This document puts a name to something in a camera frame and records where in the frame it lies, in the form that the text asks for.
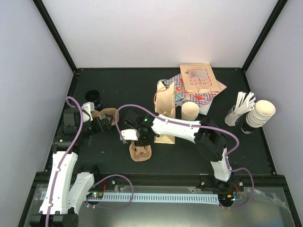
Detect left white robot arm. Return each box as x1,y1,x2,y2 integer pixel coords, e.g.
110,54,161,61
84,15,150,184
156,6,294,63
29,103,114,227

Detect pink cakes paper bag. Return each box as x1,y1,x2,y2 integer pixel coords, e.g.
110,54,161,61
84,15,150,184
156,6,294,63
179,63,227,95

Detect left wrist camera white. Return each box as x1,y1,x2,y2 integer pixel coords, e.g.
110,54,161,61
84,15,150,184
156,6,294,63
81,102,95,122

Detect small circuit board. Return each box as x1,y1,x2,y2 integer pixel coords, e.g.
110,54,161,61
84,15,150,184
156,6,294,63
86,192,103,200

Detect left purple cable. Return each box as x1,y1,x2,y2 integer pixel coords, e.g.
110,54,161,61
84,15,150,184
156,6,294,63
45,96,84,227

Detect kraft paper bag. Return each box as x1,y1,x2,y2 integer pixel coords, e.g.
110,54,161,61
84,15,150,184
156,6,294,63
154,81,176,144

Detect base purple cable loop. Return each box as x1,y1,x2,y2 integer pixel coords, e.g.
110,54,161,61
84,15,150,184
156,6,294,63
85,174,134,210

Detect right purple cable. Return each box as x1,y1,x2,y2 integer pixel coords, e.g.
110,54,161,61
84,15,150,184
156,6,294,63
115,104,240,157

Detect blue checkered paper bag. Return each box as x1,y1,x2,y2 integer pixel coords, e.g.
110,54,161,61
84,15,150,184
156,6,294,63
163,74,219,106

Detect white stirrer packets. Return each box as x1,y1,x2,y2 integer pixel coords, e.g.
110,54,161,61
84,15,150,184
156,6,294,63
232,91,256,116

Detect light blue cable duct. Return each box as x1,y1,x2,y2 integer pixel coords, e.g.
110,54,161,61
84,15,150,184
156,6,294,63
83,192,219,205

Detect light blue paper bag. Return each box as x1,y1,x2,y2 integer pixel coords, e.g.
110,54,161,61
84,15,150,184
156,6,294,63
175,94,212,115

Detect brown pulp cup carrier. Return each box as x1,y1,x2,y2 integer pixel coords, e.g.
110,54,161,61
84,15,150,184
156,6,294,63
129,141,152,162

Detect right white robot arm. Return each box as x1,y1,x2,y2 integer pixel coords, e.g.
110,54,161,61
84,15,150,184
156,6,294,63
121,110,232,191

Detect clear stirrer holder cup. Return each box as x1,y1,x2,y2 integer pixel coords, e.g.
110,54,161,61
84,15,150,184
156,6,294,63
224,105,242,127

